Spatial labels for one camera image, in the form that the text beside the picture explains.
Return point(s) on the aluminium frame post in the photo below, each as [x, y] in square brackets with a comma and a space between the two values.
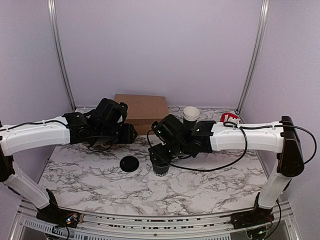
[261, 28]
[59, 52]

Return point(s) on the right aluminium frame post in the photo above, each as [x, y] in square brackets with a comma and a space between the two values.
[261, 28]

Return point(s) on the single black paper cup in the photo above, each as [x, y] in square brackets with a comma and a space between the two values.
[160, 170]

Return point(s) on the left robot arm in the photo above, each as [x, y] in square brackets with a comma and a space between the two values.
[106, 123]

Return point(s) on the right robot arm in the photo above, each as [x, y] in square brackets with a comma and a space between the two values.
[181, 139]

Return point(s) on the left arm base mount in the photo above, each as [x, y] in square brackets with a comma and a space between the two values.
[55, 215]

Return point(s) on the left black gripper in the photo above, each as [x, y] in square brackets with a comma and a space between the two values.
[128, 137]

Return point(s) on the front aluminium rail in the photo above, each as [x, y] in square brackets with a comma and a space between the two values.
[101, 226]

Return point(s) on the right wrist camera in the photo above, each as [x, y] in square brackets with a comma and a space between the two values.
[155, 126]

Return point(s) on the red cup with sugar packets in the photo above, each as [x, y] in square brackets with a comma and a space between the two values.
[230, 117]

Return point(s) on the stack of black paper cups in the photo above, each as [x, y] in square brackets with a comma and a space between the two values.
[190, 116]

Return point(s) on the left aluminium frame post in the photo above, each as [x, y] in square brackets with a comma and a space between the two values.
[59, 52]

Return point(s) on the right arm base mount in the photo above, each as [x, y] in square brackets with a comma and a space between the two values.
[253, 217]

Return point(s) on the stack of black cup lids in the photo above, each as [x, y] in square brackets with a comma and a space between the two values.
[129, 164]

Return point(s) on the brown paper bag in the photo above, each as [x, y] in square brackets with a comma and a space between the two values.
[143, 110]

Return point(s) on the brown pulp cup carrier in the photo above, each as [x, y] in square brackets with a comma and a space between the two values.
[98, 144]

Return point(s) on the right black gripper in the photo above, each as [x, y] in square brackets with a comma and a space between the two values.
[163, 158]

